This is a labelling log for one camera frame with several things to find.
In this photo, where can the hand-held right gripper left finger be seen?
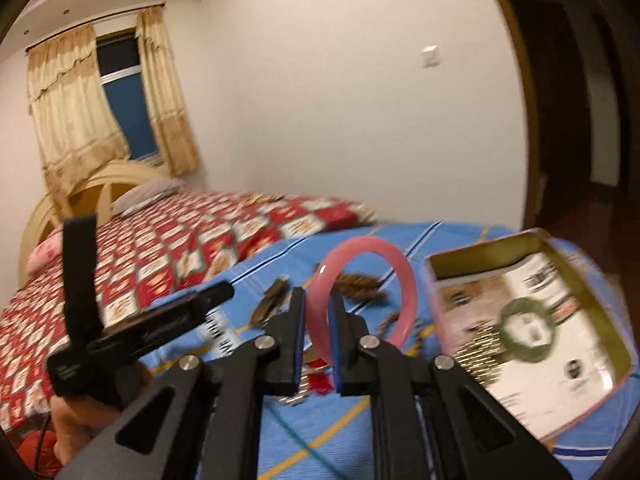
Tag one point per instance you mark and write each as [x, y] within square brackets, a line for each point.
[300, 340]

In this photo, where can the pink pillow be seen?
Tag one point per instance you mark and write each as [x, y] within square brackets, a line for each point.
[45, 255]

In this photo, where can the striped pillow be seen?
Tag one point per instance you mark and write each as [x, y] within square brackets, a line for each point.
[145, 195]

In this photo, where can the printed paper sheet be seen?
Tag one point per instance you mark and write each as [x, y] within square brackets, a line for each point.
[550, 400]

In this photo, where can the pink tin box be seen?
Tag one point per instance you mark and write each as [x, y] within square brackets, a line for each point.
[590, 300]

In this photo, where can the pink bangle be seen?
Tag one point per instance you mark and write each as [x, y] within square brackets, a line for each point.
[360, 246]

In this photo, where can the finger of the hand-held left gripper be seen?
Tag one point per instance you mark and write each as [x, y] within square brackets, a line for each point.
[170, 317]
[82, 280]

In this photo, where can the red patterned quilt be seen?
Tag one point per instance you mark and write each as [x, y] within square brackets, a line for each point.
[175, 240]

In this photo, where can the cream wooden headboard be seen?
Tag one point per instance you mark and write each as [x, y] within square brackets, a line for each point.
[100, 180]

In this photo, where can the dark curtain rod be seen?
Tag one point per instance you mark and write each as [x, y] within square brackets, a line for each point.
[117, 17]

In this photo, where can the person's left hand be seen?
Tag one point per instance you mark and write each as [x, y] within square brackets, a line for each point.
[80, 420]

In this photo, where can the red cloth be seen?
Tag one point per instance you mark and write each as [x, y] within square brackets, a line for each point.
[37, 452]

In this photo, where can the green jade bangle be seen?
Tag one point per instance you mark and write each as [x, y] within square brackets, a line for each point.
[503, 330]

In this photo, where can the narrow cream curtain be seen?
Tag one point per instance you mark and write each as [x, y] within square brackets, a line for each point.
[167, 100]

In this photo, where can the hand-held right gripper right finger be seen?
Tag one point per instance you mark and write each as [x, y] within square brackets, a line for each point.
[334, 352]

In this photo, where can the blue plaid blanket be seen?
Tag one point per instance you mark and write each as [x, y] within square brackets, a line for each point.
[300, 260]

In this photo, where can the wide cream curtain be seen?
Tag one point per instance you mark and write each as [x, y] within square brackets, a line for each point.
[70, 110]

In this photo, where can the window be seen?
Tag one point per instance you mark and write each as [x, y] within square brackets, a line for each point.
[122, 110]

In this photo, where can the wooden door frame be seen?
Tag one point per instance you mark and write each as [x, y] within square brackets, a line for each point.
[531, 135]

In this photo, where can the white light switch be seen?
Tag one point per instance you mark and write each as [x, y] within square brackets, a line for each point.
[431, 56]

